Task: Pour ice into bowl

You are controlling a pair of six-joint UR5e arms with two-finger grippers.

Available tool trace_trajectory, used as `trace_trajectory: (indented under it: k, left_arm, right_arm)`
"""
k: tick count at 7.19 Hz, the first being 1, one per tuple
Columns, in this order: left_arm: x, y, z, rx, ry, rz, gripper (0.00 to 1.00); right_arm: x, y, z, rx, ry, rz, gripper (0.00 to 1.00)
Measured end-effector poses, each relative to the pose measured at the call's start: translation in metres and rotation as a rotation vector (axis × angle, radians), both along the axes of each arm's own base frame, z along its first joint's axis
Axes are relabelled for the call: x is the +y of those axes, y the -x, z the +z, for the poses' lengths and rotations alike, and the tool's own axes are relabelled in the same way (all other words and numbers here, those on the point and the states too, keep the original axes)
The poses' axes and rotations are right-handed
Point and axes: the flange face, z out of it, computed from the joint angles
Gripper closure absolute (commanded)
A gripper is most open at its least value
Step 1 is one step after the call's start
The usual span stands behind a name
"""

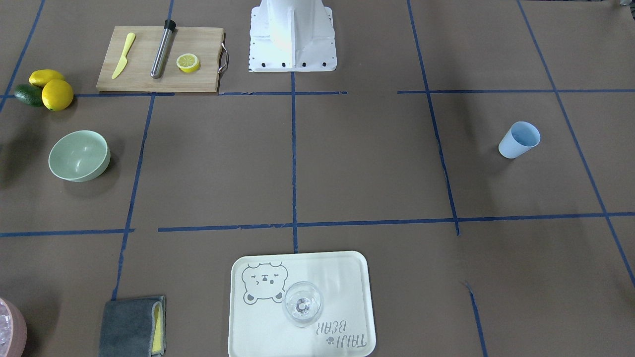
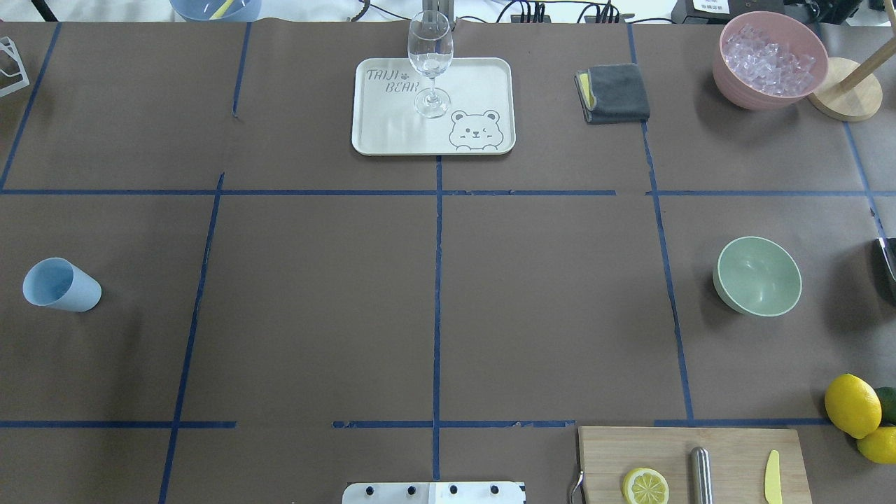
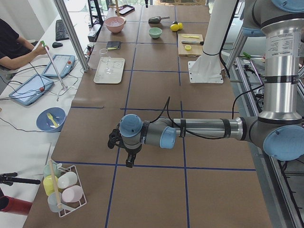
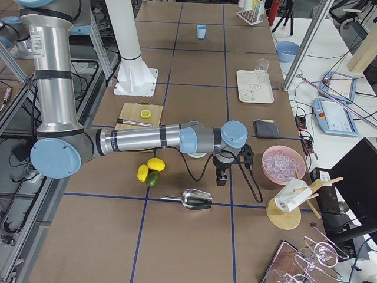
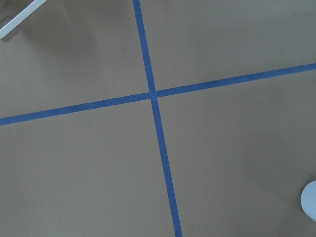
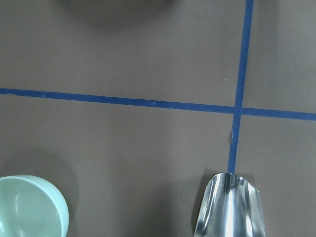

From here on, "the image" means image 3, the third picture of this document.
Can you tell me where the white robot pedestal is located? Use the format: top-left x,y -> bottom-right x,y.
189,0 -> 238,84

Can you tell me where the black computer mouse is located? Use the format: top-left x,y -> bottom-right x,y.
52,42 -> 63,48

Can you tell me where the pink bowl with ice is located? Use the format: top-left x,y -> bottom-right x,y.
104,17 -> 126,33

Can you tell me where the yellow plastic knife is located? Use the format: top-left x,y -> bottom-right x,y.
182,35 -> 200,38

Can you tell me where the wooden cutting board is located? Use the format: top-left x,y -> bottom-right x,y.
178,34 -> 204,56

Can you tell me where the green bowl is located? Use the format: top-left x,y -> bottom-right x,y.
148,27 -> 162,38

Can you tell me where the green cup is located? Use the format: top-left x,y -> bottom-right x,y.
43,161 -> 61,178

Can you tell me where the yellow cup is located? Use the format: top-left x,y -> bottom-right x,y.
43,175 -> 55,196

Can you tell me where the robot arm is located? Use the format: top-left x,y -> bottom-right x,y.
118,0 -> 304,168

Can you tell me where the seated person black shirt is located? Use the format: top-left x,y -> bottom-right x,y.
0,18 -> 49,71

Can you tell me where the blue teach pendant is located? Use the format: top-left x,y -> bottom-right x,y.
9,74 -> 54,106
42,54 -> 75,78

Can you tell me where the red cylinder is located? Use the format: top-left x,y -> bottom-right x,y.
0,196 -> 32,216

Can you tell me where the white cup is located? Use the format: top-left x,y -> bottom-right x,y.
57,171 -> 78,189

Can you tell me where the pink cup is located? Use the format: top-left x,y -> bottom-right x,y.
62,185 -> 83,203

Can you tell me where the long reacher grabber stick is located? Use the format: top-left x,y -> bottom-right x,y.
41,41 -> 68,91

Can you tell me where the cream bear tray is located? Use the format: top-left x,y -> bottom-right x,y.
93,57 -> 125,84

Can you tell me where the wine glass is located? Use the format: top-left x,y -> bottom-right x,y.
99,48 -> 113,75

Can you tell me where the yellow lemon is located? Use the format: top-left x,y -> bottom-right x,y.
178,22 -> 183,30
170,24 -> 180,32

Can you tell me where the aluminium frame post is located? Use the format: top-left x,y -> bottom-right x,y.
54,0 -> 89,72

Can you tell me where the black keyboard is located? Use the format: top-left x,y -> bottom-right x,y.
55,19 -> 69,41

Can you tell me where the metal muddler rod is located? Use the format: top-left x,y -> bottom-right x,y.
181,40 -> 204,46

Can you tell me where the white wire cup rack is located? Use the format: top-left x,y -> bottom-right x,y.
43,160 -> 87,218

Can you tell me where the metal ice scoop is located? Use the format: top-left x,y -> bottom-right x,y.
148,16 -> 170,24

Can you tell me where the blue bowl with fork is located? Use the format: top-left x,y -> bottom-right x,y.
36,107 -> 66,133

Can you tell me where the half lemon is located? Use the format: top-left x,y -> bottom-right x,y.
184,45 -> 192,51

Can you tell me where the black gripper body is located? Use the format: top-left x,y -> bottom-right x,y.
123,141 -> 142,155

